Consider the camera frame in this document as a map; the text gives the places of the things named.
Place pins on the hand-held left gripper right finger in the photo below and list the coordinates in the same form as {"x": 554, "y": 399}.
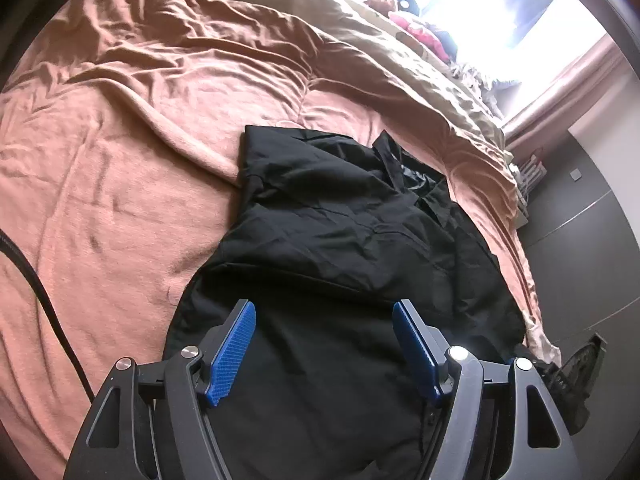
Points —
{"x": 417, "y": 350}

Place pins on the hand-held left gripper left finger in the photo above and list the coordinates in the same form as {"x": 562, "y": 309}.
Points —
{"x": 232, "y": 350}

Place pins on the black jacket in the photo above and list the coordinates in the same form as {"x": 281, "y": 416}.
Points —
{"x": 325, "y": 240}

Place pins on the black floor fan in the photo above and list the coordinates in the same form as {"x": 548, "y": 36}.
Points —
{"x": 575, "y": 375}

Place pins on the pink fleece blanket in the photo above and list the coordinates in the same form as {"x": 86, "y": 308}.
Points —
{"x": 125, "y": 160}

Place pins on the grey patterned cloth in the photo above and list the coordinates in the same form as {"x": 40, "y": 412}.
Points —
{"x": 475, "y": 77}

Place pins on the pink curtain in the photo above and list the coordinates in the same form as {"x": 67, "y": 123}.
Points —
{"x": 575, "y": 80}

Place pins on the tan duvet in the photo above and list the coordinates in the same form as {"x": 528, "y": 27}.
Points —
{"x": 325, "y": 25}

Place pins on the grey wall switch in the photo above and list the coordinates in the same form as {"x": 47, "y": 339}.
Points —
{"x": 576, "y": 175}

